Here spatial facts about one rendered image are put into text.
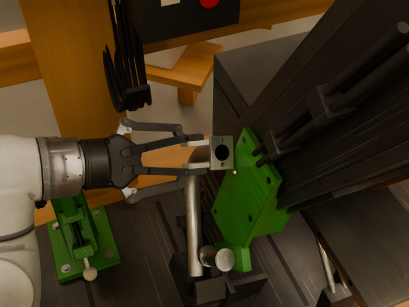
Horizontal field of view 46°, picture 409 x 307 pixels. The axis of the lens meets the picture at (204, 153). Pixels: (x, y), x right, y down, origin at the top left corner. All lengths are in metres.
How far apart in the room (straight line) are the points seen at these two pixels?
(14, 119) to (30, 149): 2.11
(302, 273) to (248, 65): 0.44
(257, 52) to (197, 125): 1.62
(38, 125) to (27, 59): 1.72
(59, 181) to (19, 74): 0.39
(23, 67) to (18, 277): 0.47
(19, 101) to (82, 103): 1.93
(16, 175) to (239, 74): 0.45
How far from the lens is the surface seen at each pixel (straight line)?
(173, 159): 1.23
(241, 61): 0.94
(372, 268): 0.81
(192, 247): 0.91
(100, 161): 0.69
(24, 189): 0.67
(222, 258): 0.82
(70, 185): 0.69
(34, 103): 2.85
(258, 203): 0.74
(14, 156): 0.67
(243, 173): 0.77
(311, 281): 1.04
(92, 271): 0.99
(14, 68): 1.01
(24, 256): 0.70
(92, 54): 0.91
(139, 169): 0.73
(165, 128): 0.75
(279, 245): 1.07
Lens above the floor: 1.81
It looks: 48 degrees down
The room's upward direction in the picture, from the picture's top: straight up
